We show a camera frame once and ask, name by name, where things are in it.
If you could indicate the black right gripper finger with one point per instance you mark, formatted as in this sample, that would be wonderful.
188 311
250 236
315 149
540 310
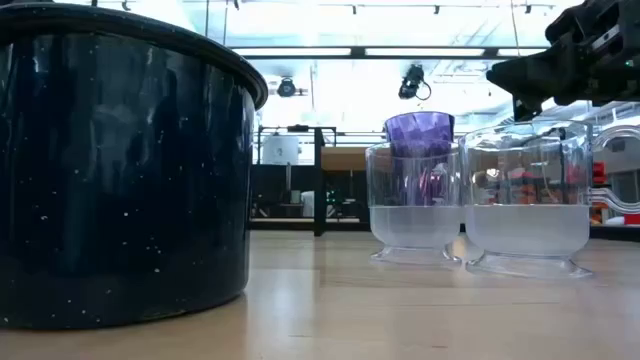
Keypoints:
530 77
527 112

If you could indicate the purple faceted plastic tumbler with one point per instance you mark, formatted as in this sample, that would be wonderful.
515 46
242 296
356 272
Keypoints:
420 130

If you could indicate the clear glass footed mug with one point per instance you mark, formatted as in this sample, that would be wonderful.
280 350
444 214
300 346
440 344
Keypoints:
415 227
525 230

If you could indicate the dark blue speckled enamel mug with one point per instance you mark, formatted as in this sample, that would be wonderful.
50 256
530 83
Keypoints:
125 175

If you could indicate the person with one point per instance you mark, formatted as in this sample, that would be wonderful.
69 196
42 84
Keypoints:
307 202

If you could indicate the black partition panel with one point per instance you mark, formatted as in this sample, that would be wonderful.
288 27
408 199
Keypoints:
272 187

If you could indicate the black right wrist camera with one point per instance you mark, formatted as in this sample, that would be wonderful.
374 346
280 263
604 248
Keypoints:
580 22

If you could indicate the black ceiling camera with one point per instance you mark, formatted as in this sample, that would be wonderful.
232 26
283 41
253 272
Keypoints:
286 87
411 82

